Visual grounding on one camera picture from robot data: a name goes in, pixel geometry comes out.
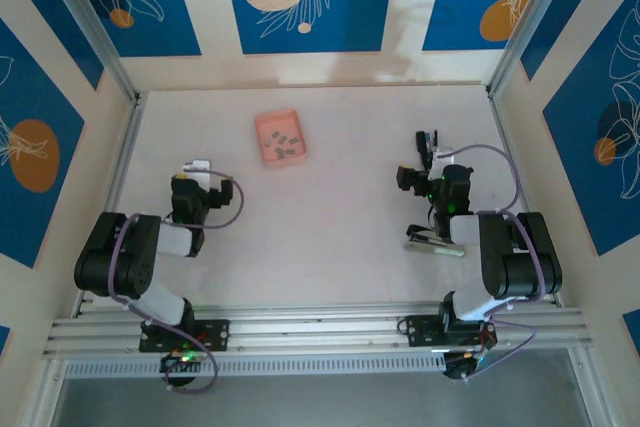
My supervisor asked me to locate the black and silver stapler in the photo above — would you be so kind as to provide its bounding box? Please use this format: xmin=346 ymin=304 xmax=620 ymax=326
xmin=403 ymin=223 xmax=469 ymax=259

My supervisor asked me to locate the pink plastic tray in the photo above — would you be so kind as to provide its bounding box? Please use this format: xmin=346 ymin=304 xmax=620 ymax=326
xmin=253 ymin=107 xmax=309 ymax=170

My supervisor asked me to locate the black controller board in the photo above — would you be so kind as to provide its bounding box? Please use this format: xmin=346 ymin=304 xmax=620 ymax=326
xmin=442 ymin=349 xmax=486 ymax=382
xmin=159 ymin=350 xmax=206 ymax=374

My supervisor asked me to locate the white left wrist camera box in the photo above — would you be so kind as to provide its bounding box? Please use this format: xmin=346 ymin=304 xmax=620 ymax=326
xmin=181 ymin=159 xmax=214 ymax=187

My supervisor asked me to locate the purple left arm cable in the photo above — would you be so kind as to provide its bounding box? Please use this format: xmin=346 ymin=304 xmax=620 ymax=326
xmin=108 ymin=169 xmax=246 ymax=393

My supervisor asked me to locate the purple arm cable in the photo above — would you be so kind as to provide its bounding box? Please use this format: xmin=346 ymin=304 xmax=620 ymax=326
xmin=449 ymin=144 xmax=547 ymax=383
xmin=108 ymin=169 xmax=246 ymax=393

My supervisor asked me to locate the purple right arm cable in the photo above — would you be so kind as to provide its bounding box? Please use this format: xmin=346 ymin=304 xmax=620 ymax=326
xmin=449 ymin=144 xmax=547 ymax=383

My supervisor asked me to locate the aluminium side rail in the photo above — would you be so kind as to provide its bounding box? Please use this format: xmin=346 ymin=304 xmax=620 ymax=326
xmin=72 ymin=91 xmax=148 ymax=319
xmin=488 ymin=89 xmax=565 ymax=308

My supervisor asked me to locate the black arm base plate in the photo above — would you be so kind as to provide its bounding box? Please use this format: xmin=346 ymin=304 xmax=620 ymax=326
xmin=401 ymin=314 xmax=500 ymax=348
xmin=138 ymin=318 xmax=232 ymax=354

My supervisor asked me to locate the aluminium corner post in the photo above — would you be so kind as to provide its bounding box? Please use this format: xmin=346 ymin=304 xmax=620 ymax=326
xmin=37 ymin=0 xmax=142 ymax=104
xmin=486 ymin=0 xmax=577 ymax=98

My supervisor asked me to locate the aluminium rail beam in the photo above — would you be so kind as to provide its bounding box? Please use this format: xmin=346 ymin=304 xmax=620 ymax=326
xmin=42 ymin=300 xmax=597 ymax=362

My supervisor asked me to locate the grey slotted cable duct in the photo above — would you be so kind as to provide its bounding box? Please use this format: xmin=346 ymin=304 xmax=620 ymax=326
xmin=63 ymin=356 xmax=447 ymax=379

